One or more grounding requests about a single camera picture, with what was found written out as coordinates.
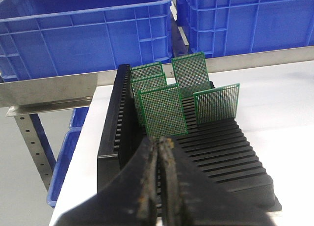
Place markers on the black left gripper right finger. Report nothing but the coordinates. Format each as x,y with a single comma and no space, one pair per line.
190,198

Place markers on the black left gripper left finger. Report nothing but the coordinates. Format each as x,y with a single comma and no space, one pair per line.
128,200

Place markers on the green perfboard front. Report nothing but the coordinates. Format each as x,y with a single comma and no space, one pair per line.
169,125

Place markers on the green perfboard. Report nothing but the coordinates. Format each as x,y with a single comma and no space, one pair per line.
146,70
191,74
158,102
216,103
169,125
145,83

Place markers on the black slotted board rack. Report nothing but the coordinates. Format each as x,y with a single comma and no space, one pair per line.
219,149

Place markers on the blue crate under table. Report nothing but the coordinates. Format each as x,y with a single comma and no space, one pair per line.
65,155

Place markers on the green perfboard middle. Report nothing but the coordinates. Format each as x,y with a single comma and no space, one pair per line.
216,103

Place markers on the green perfboard rear right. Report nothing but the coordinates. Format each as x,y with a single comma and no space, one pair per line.
191,74

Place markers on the perforated steel table leg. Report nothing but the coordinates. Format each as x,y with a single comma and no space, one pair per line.
38,145

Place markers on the green perfboard rear left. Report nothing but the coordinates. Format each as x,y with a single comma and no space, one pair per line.
146,70

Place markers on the centre blue plastic crate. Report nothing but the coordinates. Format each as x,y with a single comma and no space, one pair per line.
231,27

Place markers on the blue plastic crate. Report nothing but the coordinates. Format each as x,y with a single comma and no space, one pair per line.
46,38
231,27

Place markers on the left blue plastic crate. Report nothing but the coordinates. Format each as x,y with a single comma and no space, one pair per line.
46,38

